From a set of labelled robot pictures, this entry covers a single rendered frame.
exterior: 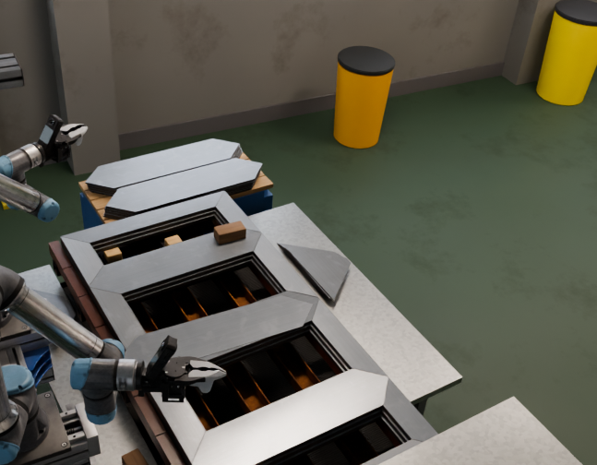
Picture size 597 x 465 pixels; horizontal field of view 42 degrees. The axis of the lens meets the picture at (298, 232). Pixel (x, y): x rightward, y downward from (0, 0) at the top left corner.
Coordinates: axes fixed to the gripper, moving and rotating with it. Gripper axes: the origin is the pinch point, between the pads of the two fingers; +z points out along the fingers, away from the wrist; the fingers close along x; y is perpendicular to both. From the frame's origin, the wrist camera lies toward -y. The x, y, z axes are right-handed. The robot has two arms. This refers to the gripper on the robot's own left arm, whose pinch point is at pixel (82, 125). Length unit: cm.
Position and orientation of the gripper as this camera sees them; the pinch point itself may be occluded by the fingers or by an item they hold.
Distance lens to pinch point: 284.0
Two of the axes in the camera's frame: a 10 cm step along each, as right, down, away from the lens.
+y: -1.8, 7.2, 6.7
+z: 6.0, -4.6, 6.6
